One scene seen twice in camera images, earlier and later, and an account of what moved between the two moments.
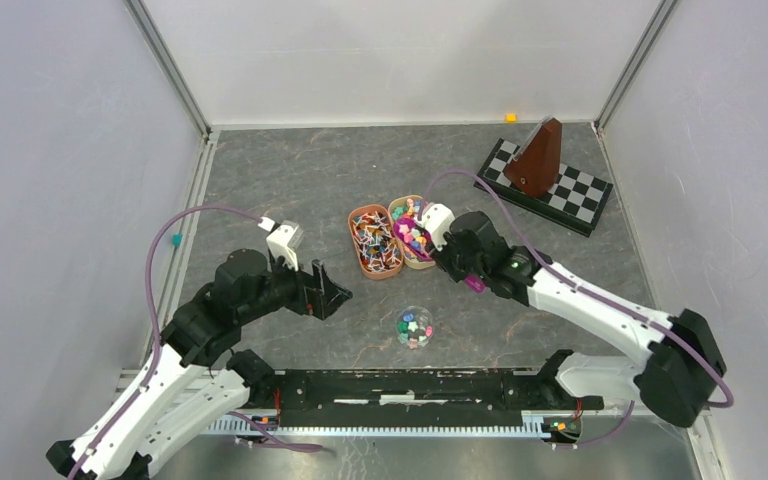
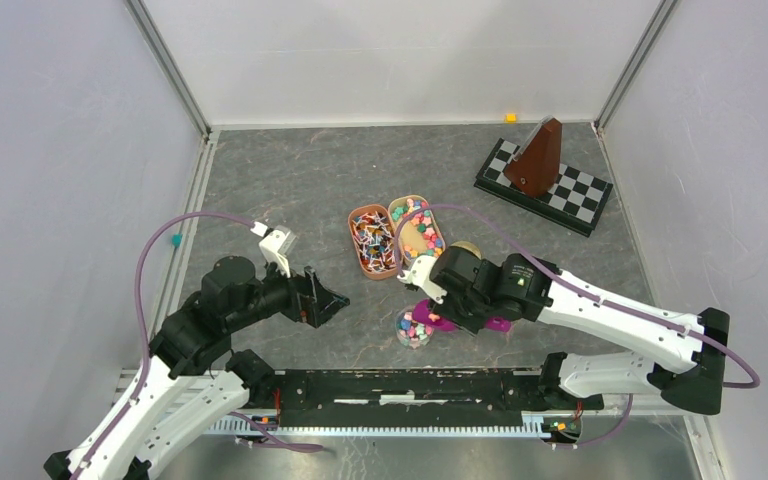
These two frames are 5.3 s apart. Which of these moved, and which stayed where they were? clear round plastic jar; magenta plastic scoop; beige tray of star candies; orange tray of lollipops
Moved: magenta plastic scoop
Stayed: beige tray of star candies; orange tray of lollipops; clear round plastic jar
